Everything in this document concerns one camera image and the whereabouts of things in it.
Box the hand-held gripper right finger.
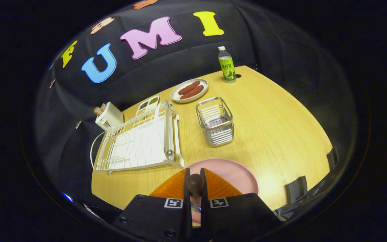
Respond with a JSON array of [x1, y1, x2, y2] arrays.
[[199, 167, 281, 241]]

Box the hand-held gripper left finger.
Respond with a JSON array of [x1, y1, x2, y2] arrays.
[[112, 168, 192, 242]]

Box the wooden handle spoon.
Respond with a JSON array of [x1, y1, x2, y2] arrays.
[[186, 173, 205, 225]]

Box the pink plate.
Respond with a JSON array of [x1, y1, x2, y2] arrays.
[[183, 158, 259, 226]]

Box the white wire dish rack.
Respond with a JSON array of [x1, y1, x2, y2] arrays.
[[90, 100, 185, 175]]

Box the metal wire basket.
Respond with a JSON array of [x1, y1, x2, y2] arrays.
[[196, 97, 234, 148]]

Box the white round plate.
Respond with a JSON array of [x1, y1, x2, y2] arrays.
[[170, 78, 209, 103]]

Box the black chair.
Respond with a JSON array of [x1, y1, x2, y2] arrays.
[[285, 175, 308, 204], [326, 147, 339, 169]]

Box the white divided grain tray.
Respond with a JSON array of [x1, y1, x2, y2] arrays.
[[136, 95, 160, 116]]

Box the red meat piece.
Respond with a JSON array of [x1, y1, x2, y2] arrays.
[[179, 85, 204, 100], [178, 81, 201, 95]]

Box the white toaster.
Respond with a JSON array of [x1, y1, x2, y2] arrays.
[[95, 102, 124, 132]]

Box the green label drink bottle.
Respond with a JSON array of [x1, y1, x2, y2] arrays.
[[218, 46, 237, 83]]

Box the black backdrop cloth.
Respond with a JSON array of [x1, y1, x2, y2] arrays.
[[34, 0, 355, 168]]

